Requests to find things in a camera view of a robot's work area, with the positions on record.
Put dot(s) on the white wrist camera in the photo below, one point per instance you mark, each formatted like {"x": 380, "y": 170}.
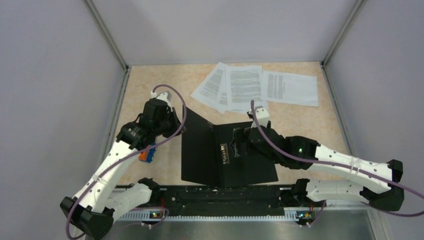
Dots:
{"x": 262, "y": 115}
{"x": 165, "y": 96}

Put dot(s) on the printed paper stack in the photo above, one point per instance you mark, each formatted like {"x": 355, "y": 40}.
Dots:
{"x": 231, "y": 88}

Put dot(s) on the single printed paper sheet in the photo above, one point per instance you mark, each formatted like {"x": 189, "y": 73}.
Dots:
{"x": 289, "y": 88}

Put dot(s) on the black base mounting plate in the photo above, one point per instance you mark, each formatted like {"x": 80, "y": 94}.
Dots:
{"x": 275, "y": 195}

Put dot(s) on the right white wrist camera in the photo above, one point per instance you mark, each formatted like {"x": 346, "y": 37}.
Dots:
{"x": 262, "y": 115}

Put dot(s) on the aluminium frame rail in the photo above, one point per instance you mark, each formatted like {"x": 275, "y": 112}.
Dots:
{"x": 218, "y": 212}

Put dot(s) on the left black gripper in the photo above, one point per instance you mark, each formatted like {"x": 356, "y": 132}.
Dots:
{"x": 172, "y": 113}

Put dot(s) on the blue orange toy car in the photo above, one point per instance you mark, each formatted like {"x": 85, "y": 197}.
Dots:
{"x": 148, "y": 155}

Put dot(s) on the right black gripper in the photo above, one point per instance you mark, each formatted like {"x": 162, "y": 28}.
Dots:
{"x": 240, "y": 136}

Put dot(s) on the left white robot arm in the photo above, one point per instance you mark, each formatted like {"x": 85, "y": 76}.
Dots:
{"x": 92, "y": 209}

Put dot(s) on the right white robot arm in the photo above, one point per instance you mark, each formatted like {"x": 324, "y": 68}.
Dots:
{"x": 372, "y": 183}

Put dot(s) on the teal folder black inside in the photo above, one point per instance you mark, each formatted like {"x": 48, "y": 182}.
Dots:
{"x": 207, "y": 158}

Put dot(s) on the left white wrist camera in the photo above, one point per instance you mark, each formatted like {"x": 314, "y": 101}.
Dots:
{"x": 165, "y": 96}

